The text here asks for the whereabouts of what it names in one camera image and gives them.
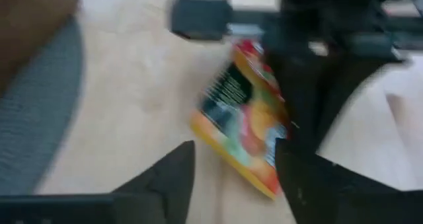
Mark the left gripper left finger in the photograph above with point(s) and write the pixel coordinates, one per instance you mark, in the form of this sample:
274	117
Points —
132	207

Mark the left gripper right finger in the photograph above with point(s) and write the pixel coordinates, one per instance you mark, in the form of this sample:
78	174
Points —
330	197

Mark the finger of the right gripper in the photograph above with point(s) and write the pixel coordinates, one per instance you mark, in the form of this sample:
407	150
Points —
337	92
297	92

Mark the orange mango tea packet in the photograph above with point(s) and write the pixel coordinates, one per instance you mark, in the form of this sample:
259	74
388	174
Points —
244	125

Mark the round grey woven mat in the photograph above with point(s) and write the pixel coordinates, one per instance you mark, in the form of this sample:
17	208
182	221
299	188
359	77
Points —
33	118

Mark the wooden three-compartment tray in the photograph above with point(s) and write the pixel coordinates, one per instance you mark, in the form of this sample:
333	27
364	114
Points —
29	29

